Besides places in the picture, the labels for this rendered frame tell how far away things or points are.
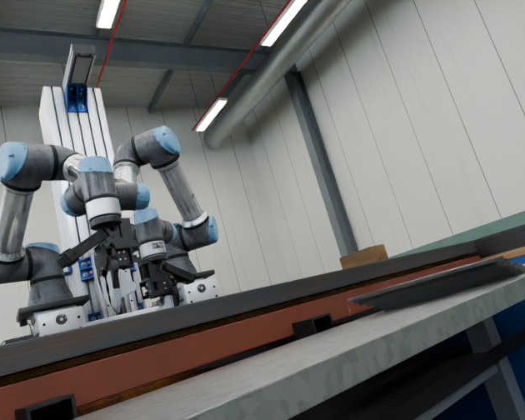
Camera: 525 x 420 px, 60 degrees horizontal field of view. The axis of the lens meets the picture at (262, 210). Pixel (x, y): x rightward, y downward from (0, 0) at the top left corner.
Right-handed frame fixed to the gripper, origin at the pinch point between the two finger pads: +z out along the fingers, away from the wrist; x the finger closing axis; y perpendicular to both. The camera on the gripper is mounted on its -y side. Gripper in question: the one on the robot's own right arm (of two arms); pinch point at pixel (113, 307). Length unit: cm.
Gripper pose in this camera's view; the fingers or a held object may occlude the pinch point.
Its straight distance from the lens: 107.0
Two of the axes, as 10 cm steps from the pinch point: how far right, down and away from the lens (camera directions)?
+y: 7.4, -0.5, 6.7
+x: -6.1, 3.4, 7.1
